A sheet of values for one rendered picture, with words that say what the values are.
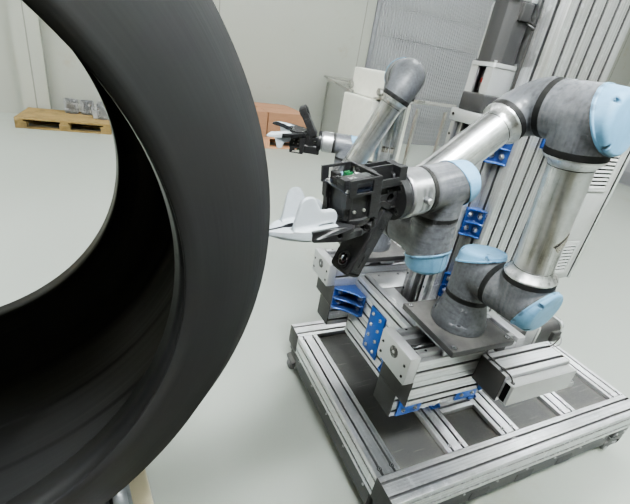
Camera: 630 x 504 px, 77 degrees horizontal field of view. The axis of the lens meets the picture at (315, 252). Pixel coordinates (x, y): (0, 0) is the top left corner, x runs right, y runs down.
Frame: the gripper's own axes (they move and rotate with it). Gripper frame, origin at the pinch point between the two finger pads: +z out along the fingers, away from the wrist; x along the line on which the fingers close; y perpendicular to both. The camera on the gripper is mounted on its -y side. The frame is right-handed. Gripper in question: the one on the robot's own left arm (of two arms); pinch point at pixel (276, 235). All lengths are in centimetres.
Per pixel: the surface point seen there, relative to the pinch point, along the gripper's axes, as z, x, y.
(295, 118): -271, -487, -101
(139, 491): 22.4, 10.6, -22.1
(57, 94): 21, -642, -80
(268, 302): -58, -129, -120
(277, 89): -295, -596, -78
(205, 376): 15.1, 17.7, -0.8
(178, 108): 14.6, 18.0, 19.8
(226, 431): -6, -56, -113
